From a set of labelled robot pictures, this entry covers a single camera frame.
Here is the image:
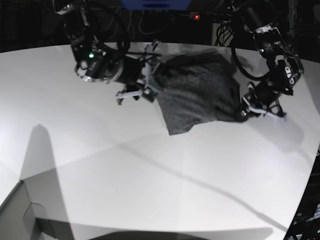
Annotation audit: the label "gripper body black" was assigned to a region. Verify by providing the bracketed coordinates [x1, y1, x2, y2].
[241, 81, 287, 119]
[115, 40, 162, 105]

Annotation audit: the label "dark grey t-shirt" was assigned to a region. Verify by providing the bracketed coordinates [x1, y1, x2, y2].
[154, 53, 247, 136]

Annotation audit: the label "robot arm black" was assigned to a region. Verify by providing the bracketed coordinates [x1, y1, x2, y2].
[226, 0, 304, 119]
[52, 0, 163, 105]

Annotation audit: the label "blue box at top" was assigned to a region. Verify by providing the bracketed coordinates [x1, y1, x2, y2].
[121, 0, 191, 11]

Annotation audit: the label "black power strip red light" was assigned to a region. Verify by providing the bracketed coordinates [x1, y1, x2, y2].
[188, 11, 226, 24]

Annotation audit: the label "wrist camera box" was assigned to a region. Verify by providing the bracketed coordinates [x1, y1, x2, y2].
[141, 87, 159, 103]

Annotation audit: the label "grey cable loops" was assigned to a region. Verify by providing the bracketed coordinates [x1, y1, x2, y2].
[124, 7, 176, 40]

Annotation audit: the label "black cable bundle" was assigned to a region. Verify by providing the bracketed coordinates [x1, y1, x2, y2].
[215, 22, 236, 48]

